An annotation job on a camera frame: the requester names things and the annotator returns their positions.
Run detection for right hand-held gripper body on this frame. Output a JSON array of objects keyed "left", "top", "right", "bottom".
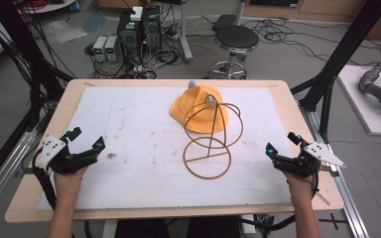
[{"left": 272, "top": 142, "right": 347, "bottom": 179}]

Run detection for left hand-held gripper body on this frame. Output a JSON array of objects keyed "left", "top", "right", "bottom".
[{"left": 35, "top": 134, "right": 95, "bottom": 176}]

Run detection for brown wire hat stand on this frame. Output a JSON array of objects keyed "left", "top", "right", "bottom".
[{"left": 182, "top": 94, "right": 245, "bottom": 180}]

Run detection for yellow hat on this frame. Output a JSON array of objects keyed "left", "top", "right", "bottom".
[{"left": 169, "top": 84, "right": 230, "bottom": 135}]

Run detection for person's right hand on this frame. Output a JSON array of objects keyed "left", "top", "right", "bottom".
[{"left": 283, "top": 167, "right": 321, "bottom": 201}]

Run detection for person's left hand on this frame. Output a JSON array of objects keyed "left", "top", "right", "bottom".
[{"left": 53, "top": 165, "right": 90, "bottom": 201}]

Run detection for wooden table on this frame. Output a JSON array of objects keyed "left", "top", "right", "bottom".
[{"left": 4, "top": 78, "right": 345, "bottom": 224}]

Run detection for white table mat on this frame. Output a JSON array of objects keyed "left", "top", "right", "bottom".
[{"left": 36, "top": 85, "right": 296, "bottom": 212}]

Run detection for white floor board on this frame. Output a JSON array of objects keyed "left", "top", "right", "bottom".
[{"left": 336, "top": 64, "right": 381, "bottom": 138}]

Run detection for white table leg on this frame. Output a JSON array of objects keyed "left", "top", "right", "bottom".
[{"left": 100, "top": 219, "right": 119, "bottom": 238}]

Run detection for grey power supply unit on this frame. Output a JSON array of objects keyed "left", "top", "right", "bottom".
[
  {"left": 104, "top": 35, "right": 120, "bottom": 63},
  {"left": 91, "top": 35, "right": 109, "bottom": 62}
]

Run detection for clear plastic sheet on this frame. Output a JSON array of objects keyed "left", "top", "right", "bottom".
[{"left": 43, "top": 19, "right": 88, "bottom": 45}]

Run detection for black computer tower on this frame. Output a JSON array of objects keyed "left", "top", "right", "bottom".
[
  {"left": 116, "top": 11, "right": 144, "bottom": 66},
  {"left": 141, "top": 5, "right": 163, "bottom": 53}
]

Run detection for black round stool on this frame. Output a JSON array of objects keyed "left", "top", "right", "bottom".
[{"left": 209, "top": 25, "right": 260, "bottom": 80}]

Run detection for white box on tower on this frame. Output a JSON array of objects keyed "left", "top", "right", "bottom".
[{"left": 129, "top": 6, "right": 144, "bottom": 22}]

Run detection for black flat box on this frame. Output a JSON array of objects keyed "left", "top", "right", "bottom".
[{"left": 212, "top": 13, "right": 238, "bottom": 32}]

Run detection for grey desk leg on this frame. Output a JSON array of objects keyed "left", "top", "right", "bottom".
[{"left": 178, "top": 0, "right": 194, "bottom": 64}]

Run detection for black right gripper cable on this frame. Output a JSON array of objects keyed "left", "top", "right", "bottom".
[{"left": 306, "top": 163, "right": 321, "bottom": 199}]

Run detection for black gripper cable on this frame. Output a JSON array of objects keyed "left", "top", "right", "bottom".
[
  {"left": 306, "top": 163, "right": 321, "bottom": 199},
  {"left": 31, "top": 148, "right": 60, "bottom": 211}
]

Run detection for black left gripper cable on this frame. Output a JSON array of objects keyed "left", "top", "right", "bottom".
[{"left": 31, "top": 148, "right": 60, "bottom": 211}]

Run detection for aluminium rail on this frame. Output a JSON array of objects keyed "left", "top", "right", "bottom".
[
  {"left": 0, "top": 127, "right": 46, "bottom": 221},
  {"left": 298, "top": 100, "right": 371, "bottom": 238}
]

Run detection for thick black cable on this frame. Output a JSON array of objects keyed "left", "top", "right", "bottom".
[{"left": 237, "top": 212, "right": 297, "bottom": 232}]

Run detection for tangle of floor cables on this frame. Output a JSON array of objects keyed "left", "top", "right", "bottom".
[{"left": 83, "top": 19, "right": 188, "bottom": 80}]

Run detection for black floor cables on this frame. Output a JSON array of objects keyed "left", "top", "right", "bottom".
[{"left": 241, "top": 15, "right": 381, "bottom": 68}]

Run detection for black frame post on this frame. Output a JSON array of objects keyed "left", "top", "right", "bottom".
[
  {"left": 0, "top": 0, "right": 75, "bottom": 113},
  {"left": 290, "top": 0, "right": 381, "bottom": 144}
]

